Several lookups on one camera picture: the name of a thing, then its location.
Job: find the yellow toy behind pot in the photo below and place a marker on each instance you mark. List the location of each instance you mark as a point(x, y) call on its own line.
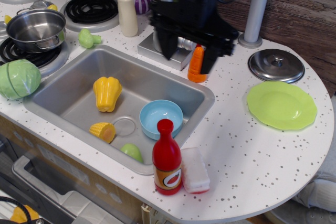
point(7, 19)

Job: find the green toy broccoli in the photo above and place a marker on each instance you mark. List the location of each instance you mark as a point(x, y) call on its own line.
point(87, 40)

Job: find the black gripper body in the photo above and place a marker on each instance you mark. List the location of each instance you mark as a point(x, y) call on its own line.
point(196, 22)

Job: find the light green plate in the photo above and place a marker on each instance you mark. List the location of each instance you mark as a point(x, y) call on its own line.
point(281, 105)

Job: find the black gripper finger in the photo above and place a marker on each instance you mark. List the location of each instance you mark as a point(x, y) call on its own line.
point(168, 42)
point(210, 56)

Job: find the green toy fruit half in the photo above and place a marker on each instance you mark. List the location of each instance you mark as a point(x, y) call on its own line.
point(133, 151)

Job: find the grey vertical pole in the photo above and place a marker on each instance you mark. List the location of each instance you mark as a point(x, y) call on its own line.
point(251, 38)

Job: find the white pink sponge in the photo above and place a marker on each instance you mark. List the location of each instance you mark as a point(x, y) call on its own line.
point(195, 178)

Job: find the light blue bowl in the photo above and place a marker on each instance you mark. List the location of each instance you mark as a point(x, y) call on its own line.
point(157, 110)

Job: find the front left stove burner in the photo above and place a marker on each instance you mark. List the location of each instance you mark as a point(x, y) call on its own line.
point(47, 62)

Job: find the yellow toy on floor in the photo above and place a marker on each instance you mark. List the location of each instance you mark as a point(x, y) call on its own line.
point(18, 215)

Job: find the silver toy faucet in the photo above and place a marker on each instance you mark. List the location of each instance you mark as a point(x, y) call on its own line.
point(150, 48)

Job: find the steel cooking pot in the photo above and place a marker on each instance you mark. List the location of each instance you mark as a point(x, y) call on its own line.
point(37, 30)

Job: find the cream plastic bottle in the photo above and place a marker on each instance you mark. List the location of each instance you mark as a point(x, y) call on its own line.
point(127, 17)

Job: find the orange toy carrot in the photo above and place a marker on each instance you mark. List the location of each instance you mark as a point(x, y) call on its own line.
point(194, 70)

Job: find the green toy cabbage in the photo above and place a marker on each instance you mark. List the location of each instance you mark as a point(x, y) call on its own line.
point(19, 78)

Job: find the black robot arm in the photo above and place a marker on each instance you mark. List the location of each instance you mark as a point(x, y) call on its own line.
point(194, 20)

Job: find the steel pot lid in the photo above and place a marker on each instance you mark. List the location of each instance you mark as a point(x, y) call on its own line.
point(276, 65)

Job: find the grey metal sink basin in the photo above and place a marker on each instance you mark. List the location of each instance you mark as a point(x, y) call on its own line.
point(66, 99)

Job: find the right stove burner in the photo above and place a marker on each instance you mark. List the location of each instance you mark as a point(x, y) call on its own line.
point(94, 15)

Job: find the yellow toy corn cob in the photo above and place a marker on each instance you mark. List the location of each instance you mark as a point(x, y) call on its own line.
point(104, 131)

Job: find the red ketchup bottle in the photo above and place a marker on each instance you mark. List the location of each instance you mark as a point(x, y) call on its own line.
point(167, 160)

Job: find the yellow toy bell pepper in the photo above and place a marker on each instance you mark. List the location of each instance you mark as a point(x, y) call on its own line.
point(107, 91)

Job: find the oven door handle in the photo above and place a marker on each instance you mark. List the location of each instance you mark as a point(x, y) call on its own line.
point(59, 205)

